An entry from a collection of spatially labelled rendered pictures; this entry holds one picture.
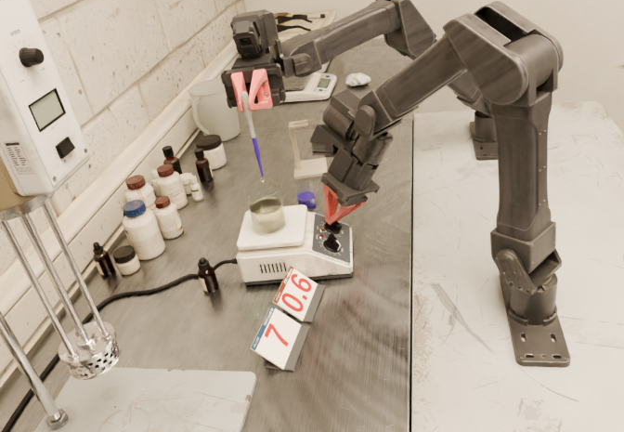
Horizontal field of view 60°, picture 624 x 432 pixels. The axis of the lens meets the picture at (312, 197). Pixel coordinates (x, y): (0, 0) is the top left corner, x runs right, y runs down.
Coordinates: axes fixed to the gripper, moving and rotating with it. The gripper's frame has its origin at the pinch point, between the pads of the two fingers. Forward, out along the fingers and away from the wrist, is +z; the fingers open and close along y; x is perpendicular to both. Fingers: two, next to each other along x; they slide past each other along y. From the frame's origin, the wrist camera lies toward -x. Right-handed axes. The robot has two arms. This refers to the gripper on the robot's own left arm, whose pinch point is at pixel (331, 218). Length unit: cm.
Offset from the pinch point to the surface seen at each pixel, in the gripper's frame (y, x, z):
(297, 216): 5.3, -3.6, 1.1
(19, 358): 53, -2, 12
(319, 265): 7.8, 6.5, 3.3
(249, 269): 15.2, -1.5, 9.5
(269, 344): 23.9, 13.6, 7.6
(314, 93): -55, -56, 9
